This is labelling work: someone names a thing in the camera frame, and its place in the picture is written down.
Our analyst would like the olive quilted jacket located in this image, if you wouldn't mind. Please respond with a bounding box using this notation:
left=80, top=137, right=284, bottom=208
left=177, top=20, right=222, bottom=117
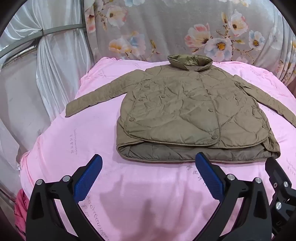
left=65, top=54, right=296, bottom=161

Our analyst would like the pink bed sheet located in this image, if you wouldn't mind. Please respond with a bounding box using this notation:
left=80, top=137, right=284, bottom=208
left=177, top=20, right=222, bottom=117
left=20, top=57, right=296, bottom=241

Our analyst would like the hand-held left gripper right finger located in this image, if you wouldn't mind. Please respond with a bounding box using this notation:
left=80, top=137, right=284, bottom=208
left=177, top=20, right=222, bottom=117
left=195, top=152, right=275, bottom=241

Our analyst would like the grey floral cloth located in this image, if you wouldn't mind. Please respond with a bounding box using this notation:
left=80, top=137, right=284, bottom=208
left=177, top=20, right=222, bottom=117
left=84, top=0, right=296, bottom=93

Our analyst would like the white satin curtain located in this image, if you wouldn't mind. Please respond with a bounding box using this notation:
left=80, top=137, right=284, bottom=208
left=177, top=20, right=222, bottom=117
left=0, top=0, right=97, bottom=197

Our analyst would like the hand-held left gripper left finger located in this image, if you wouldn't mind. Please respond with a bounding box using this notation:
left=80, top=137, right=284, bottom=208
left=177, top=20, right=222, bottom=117
left=26, top=154, right=109, bottom=241

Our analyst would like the red cloth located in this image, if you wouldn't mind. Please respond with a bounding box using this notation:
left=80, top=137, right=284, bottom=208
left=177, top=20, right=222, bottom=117
left=14, top=189, right=30, bottom=239

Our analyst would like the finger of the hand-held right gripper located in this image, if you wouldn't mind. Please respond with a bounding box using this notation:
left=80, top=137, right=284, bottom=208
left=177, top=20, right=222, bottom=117
left=269, top=202, right=294, bottom=234
left=265, top=158, right=296, bottom=202

